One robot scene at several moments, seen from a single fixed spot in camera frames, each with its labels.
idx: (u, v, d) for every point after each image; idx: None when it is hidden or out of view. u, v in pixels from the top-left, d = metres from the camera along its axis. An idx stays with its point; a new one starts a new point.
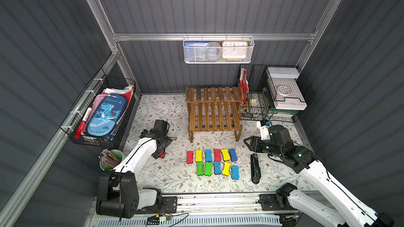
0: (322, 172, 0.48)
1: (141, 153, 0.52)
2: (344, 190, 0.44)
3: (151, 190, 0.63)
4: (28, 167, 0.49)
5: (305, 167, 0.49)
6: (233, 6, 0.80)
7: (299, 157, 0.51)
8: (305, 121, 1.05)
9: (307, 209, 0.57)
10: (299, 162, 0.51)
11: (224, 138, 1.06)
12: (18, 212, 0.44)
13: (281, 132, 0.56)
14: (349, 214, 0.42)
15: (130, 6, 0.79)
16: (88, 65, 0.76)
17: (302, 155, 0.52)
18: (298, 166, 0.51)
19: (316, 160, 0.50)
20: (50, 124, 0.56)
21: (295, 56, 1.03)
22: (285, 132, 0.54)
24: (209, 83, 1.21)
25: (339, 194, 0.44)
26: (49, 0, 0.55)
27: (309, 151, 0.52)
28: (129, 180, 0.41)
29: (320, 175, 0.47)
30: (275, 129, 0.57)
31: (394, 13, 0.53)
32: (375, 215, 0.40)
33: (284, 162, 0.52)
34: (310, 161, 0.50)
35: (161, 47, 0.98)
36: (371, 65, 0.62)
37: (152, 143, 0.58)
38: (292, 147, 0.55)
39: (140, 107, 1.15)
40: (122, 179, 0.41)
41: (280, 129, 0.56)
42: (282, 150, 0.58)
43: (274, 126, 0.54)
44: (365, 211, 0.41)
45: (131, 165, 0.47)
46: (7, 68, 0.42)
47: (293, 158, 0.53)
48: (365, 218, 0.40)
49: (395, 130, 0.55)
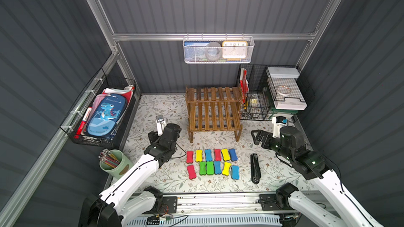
0: (335, 184, 0.45)
1: (136, 178, 0.47)
2: (356, 204, 0.42)
3: (150, 200, 0.62)
4: (28, 168, 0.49)
5: (319, 176, 0.46)
6: (233, 5, 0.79)
7: (312, 165, 0.47)
8: (304, 121, 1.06)
9: (312, 216, 0.55)
10: (311, 169, 0.48)
11: (224, 138, 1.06)
12: (18, 213, 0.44)
13: (294, 136, 0.51)
14: None
15: (130, 5, 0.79)
16: (88, 65, 0.76)
17: (316, 163, 0.48)
18: (310, 173, 0.47)
19: (330, 169, 0.47)
20: (50, 125, 0.56)
21: (296, 55, 1.04)
22: (299, 136, 0.50)
24: (209, 83, 1.21)
25: (349, 207, 0.42)
26: None
27: (322, 158, 0.49)
28: (108, 215, 0.38)
29: (333, 186, 0.44)
30: (289, 132, 0.52)
31: (394, 13, 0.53)
32: None
33: (294, 166, 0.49)
34: (324, 169, 0.47)
35: (161, 46, 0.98)
36: (371, 65, 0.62)
37: (152, 164, 0.52)
38: (304, 152, 0.51)
39: (140, 107, 1.15)
40: (102, 214, 0.38)
41: (293, 133, 0.51)
42: (293, 155, 0.54)
43: (286, 129, 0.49)
44: None
45: (119, 193, 0.43)
46: (7, 68, 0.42)
47: (305, 164, 0.49)
48: None
49: (395, 130, 0.55)
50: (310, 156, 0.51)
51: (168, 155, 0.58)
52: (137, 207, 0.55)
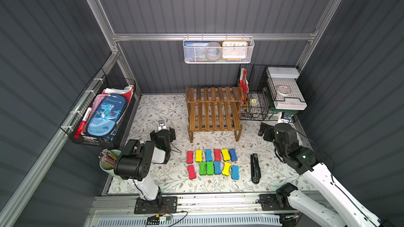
0: (325, 175, 0.47)
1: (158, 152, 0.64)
2: (347, 194, 0.44)
3: (155, 186, 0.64)
4: (28, 167, 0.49)
5: (309, 169, 0.48)
6: (233, 6, 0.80)
7: (303, 159, 0.50)
8: (305, 121, 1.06)
9: (311, 213, 0.55)
10: (302, 164, 0.50)
11: (224, 138, 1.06)
12: (18, 212, 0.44)
13: (288, 132, 0.53)
14: (351, 218, 0.42)
15: (130, 5, 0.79)
16: (88, 64, 0.76)
17: (307, 157, 0.50)
18: (301, 168, 0.50)
19: (320, 162, 0.49)
20: (50, 125, 0.56)
21: (296, 56, 1.04)
22: (293, 132, 0.52)
24: (209, 83, 1.21)
25: (341, 198, 0.43)
26: None
27: (313, 153, 0.51)
28: (153, 141, 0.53)
29: (323, 178, 0.46)
30: (283, 129, 0.54)
31: (394, 14, 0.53)
32: (378, 220, 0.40)
33: (287, 162, 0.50)
34: (314, 163, 0.49)
35: (161, 46, 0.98)
36: (371, 65, 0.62)
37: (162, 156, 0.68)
38: (296, 147, 0.53)
39: (140, 107, 1.15)
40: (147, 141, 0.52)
41: (287, 129, 0.53)
42: (286, 151, 0.57)
43: (280, 125, 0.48)
44: (367, 217, 0.40)
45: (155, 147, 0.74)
46: (7, 68, 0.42)
47: (296, 159, 0.52)
48: (367, 224, 0.39)
49: (395, 130, 0.55)
50: (302, 152, 0.54)
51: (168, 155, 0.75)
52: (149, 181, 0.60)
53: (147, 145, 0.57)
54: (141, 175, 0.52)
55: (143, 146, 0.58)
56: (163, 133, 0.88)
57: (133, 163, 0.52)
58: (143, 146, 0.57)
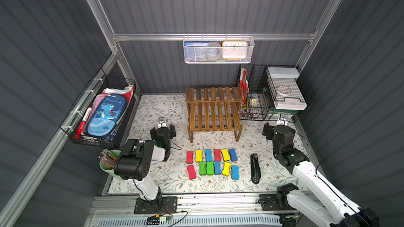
0: (311, 169, 0.53)
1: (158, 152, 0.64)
2: (330, 186, 0.48)
3: (154, 185, 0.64)
4: (29, 167, 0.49)
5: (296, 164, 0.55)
6: (233, 6, 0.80)
7: (292, 157, 0.58)
8: (305, 121, 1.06)
9: (305, 209, 0.57)
10: (291, 162, 0.58)
11: (224, 138, 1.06)
12: (18, 212, 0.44)
13: (285, 134, 0.59)
14: (331, 204, 0.45)
15: (130, 5, 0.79)
16: (88, 65, 0.76)
17: (294, 156, 0.58)
18: (290, 165, 0.57)
19: (307, 160, 0.56)
20: (50, 125, 0.56)
21: (296, 56, 1.04)
22: (290, 135, 0.58)
24: (209, 83, 1.21)
25: (324, 188, 0.48)
26: None
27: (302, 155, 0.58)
28: (153, 141, 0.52)
29: (308, 171, 0.52)
30: (281, 131, 0.61)
31: (394, 14, 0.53)
32: (358, 208, 0.42)
33: (280, 160, 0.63)
34: (301, 160, 0.56)
35: (161, 46, 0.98)
36: (371, 65, 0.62)
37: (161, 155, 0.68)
38: (290, 149, 0.60)
39: (140, 107, 1.15)
40: (147, 141, 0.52)
41: (285, 131, 0.59)
42: (281, 150, 0.64)
43: (280, 127, 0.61)
44: (347, 204, 0.43)
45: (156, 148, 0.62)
46: (7, 69, 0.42)
47: (287, 157, 0.59)
48: (345, 209, 0.42)
49: (395, 130, 0.55)
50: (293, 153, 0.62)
51: (168, 153, 0.75)
52: (149, 180, 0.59)
53: (146, 145, 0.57)
54: (141, 175, 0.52)
55: (142, 145, 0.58)
56: (163, 131, 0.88)
57: (133, 163, 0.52)
58: (143, 146, 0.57)
